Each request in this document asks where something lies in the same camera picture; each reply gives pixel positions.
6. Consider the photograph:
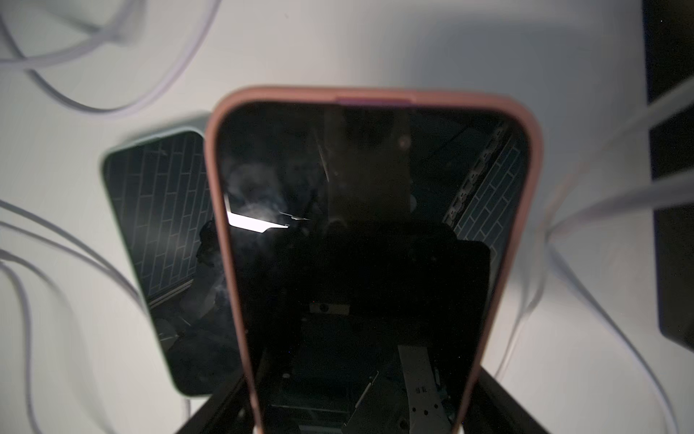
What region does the white cable of pink phone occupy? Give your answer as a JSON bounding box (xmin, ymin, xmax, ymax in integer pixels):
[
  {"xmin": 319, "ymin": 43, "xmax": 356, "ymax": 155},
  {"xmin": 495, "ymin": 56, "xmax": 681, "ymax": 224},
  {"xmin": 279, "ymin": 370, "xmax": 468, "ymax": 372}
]
[{"xmin": 492, "ymin": 75, "xmax": 694, "ymax": 434}]

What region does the phone with pink case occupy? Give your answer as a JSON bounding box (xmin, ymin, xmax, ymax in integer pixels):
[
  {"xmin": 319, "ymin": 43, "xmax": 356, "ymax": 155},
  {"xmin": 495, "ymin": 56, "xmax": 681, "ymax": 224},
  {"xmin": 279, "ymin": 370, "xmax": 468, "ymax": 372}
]
[{"xmin": 204, "ymin": 87, "xmax": 542, "ymax": 433}]

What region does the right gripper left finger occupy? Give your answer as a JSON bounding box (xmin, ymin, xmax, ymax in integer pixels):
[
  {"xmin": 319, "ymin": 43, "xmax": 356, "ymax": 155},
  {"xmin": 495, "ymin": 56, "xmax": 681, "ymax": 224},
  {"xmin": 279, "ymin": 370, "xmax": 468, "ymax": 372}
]
[{"xmin": 177, "ymin": 376, "xmax": 255, "ymax": 434}]

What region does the black book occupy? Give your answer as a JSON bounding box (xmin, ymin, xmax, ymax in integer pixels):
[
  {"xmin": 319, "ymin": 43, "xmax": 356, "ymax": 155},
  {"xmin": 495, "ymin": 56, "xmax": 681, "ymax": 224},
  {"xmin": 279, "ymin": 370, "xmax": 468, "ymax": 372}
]
[{"xmin": 643, "ymin": 1, "xmax": 693, "ymax": 350}]

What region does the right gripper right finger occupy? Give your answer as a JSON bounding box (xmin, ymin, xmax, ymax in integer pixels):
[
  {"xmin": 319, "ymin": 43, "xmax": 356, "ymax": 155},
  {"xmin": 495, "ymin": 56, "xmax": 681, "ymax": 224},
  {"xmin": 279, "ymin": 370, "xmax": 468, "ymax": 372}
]
[{"xmin": 463, "ymin": 369, "xmax": 549, "ymax": 434}]

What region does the white cable of left phone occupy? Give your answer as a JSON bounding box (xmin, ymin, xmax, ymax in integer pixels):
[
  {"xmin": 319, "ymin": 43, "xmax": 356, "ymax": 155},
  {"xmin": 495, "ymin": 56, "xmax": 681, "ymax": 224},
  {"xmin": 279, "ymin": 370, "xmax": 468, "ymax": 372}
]
[{"xmin": 0, "ymin": 0, "xmax": 222, "ymax": 116}]

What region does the phone with green case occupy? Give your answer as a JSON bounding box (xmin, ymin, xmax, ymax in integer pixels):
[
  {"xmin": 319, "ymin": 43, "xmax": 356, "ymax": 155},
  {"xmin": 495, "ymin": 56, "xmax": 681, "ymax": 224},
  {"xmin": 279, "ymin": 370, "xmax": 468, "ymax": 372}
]
[{"xmin": 102, "ymin": 129, "xmax": 242, "ymax": 397}]

